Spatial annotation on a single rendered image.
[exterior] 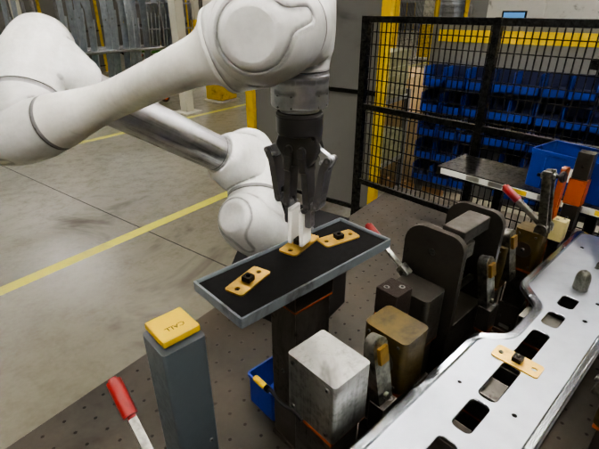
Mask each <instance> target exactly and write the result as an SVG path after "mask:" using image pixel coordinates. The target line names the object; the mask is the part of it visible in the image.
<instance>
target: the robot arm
mask: <svg viewBox="0 0 599 449"><path fill-rule="evenodd" d="M335 32H336V0H212V1H211V2H210V3H208V4H207V5H205V6H203V7H202V8H201V9H200V10H199V12H198V16H197V22H196V26H195V28H194V30H193V31H192V32H191V33H190V34H189V35H187V36H186V37H184V38H182V39H181V40H179V41H177V42H176V43H174V44H173V45H171V46H169V47H167V48H165V49H163V50H161V51H160V52H158V53H156V54H154V55H153V56H151V57H149V58H147V59H145V60H144V61H141V62H139V63H137V64H136V65H135V66H133V67H131V68H129V69H126V70H124V71H123V72H121V73H119V74H118V75H116V76H114V77H112V78H108V77H106V76H104V75H103V74H102V72H101V71H100V69H99V68H98V66H97V65H96V63H95V62H94V61H92V60H91V59H90V58H89V57H88V56H87V55H86V54H85V53H84V52H83V51H82V50H81V49H80V48H79V47H78V46H77V45H76V43H75V40H74V38H73V36H72V35H71V33H70V32H69V31H68V29H67V28H66V27H65V26H64V25H63V24H62V23H61V22H60V21H58V20H56V19H55V18H53V17H51V16H48V15H46V14H43V13H40V12H26V13H23V14H21V15H19V16H17V17H16V18H14V19H13V20H12V21H11V22H10V23H9V24H8V25H7V26H6V28H5V29H4V31H3V32H2V34H1V35H0V165H2V166H10V167H17V166H26V165H31V164H35V163H38V162H41V161H44V160H47V159H51V158H53V157H56V156H58V155H59V154H61V153H63V152H65V151H66V150H68V149H70V148H72V147H74V146H76V145H78V144H79V143H81V142H82V141H84V140H85V139H86V138H87V137H88V136H90V135H92V134H93V133H95V132H97V131H98V130H100V129H101V128H103V127H105V126H108V127H112V128H114V129H117V130H119V131H120V132H123V133H125V134H127V135H131V136H133V137H135V138H137V139H139V140H142V141H144V142H146V143H149V144H151V145H154V146H156V147H158V148H161V149H162V150H164V151H168V152H170V153H173V154H175V155H177V156H179V157H181V158H183V159H187V160H189V161H191V162H193V163H195V164H198V165H200V166H202V167H205V168H206V169H207V170H208V172H209V176H210V177H211V178H212V179H213V180H214V181H216V182H217V183H218V184H219V185H220V186H221V187H222V188H223V189H224V190H226V191H227V197H228V198H227V199H226V201H225V202H224V203H223V205H222V206H221V208H220V210H219V212H218V216H217V224H218V228H219V231H220V233H221V235H222V236H223V238H224V239H225V241H226V242H227V243H228V244H229V245H230V246H231V247H233V248H234V249H236V250H237V251H239V252H241V253H243V254H244V255H246V256H247V257H250V256H252V255H255V254H257V253H259V252H261V251H263V250H265V249H269V248H271V247H273V246H275V245H277V244H279V243H282V242H284V241H288V242H289V243H292V242H293V239H294V238H296V237H297V236H299V246H300V247H303V246H305V245H306V244H307V243H308V242H310V241H311V230H312V229H314V227H312V226H314V224H315V211H317V210H319V209H320V208H322V207H323V206H324V205H325V202H326V197H327V193H328V187H329V183H330V178H331V173H332V167H333V166H334V164H335V163H336V161H337V159H338V157H337V156H336V155H335V154H333V155H331V154H330V153H328V152H327V151H326V150H325V149H324V144H323V141H322V133H323V124H324V113H323V112H322V109H324V108H326V107H327V105H328V94H329V78H330V73H329V68H330V61H331V58H332V53H333V49H334V42H335ZM211 85H218V86H222V87H224V88H225V89H226V90H228V91H229V92H231V93H233V94H238V93H242V92H246V91H251V90H257V89H262V88H269V87H270V88H271V105H272V106H273V107H274V108H275V109H277V112H276V113H275V120H276V132H277V133H278V136H277V138H276V143H271V142H270V140H269V138H268V137H267V136H266V135H265V134H264V133H263V132H261V131H259V130H257V129H255V128H249V127H245V128H240V129H238V130H236V131H234V132H229V133H226V134H223V135H219V134H217V133H215V132H213V131H211V130H209V129H207V128H206V127H203V126H201V125H200V124H198V123H196V122H194V121H192V120H190V119H188V118H186V117H184V116H182V115H180V114H178V113H176V112H174V111H173V110H171V109H169V108H167V107H165V106H163V105H161V104H159V103H158V102H160V101H162V100H164V99H167V98H169V97H170V96H173V95H176V94H181V93H183V92H186V91H189V90H192V89H195V88H198V87H202V86H211ZM281 153H282V154H281ZM282 155H283V158H282ZM318 157H320V160H319V165H321V166H320V168H319V170H318V174H317V179H316V186H315V169H316V160H317V159H318ZM298 173H300V178H301V191H302V205H303V209H300V203H299V202H297V203H295V202H296V201H298V200H299V199H297V187H298ZM281 202H282V203H283V205H284V211H283V206H282V203H281Z"/></svg>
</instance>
